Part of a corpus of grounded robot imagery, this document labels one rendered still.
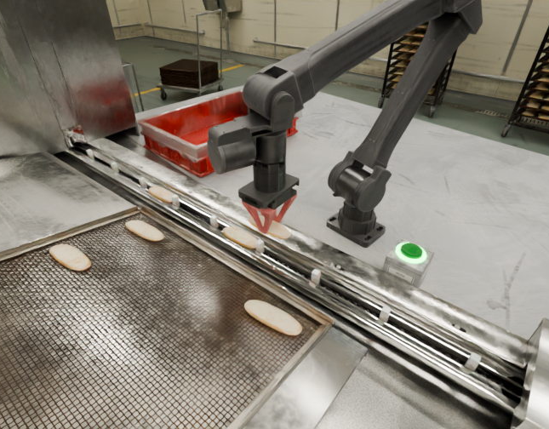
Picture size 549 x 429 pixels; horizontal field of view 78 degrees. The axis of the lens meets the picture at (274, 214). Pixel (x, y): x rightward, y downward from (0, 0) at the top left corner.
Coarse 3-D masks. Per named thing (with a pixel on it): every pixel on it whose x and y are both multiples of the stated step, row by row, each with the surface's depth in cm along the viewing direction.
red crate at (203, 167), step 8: (224, 120) 139; (208, 128) 132; (144, 136) 116; (184, 136) 126; (192, 136) 126; (200, 136) 126; (208, 136) 126; (288, 136) 125; (152, 144) 114; (160, 152) 112; (168, 152) 108; (176, 152) 105; (168, 160) 110; (176, 160) 108; (184, 160) 104; (200, 160) 98; (208, 160) 102; (184, 168) 105; (192, 168) 103; (200, 168) 101; (208, 168) 102; (200, 176) 101
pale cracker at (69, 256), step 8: (56, 248) 61; (64, 248) 61; (72, 248) 61; (56, 256) 59; (64, 256) 59; (72, 256) 59; (80, 256) 59; (64, 264) 58; (72, 264) 58; (80, 264) 58; (88, 264) 58
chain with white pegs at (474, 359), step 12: (108, 168) 103; (132, 180) 98; (144, 180) 93; (216, 216) 78; (264, 252) 73; (312, 276) 65; (324, 288) 65; (348, 300) 63; (372, 312) 61; (384, 312) 57; (396, 324) 58; (456, 360) 53; (468, 360) 51; (480, 372) 52; (504, 384) 50
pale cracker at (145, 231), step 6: (132, 222) 71; (138, 222) 71; (144, 222) 71; (132, 228) 69; (138, 228) 69; (144, 228) 69; (150, 228) 69; (156, 228) 70; (138, 234) 68; (144, 234) 68; (150, 234) 68; (156, 234) 68; (162, 234) 68; (150, 240) 67; (156, 240) 67
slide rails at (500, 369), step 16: (80, 144) 114; (112, 160) 105; (144, 176) 97; (176, 208) 85; (192, 208) 85; (208, 224) 79; (224, 224) 79; (288, 256) 71; (288, 272) 67; (320, 288) 64; (352, 288) 64; (352, 304) 61; (368, 304) 61; (384, 304) 61; (400, 320) 58; (416, 320) 58; (400, 336) 56; (432, 336) 56; (448, 336) 56; (432, 352) 53; (464, 352) 53; (480, 352) 53; (464, 368) 51; (496, 368) 51; (496, 384) 49; (512, 400) 47
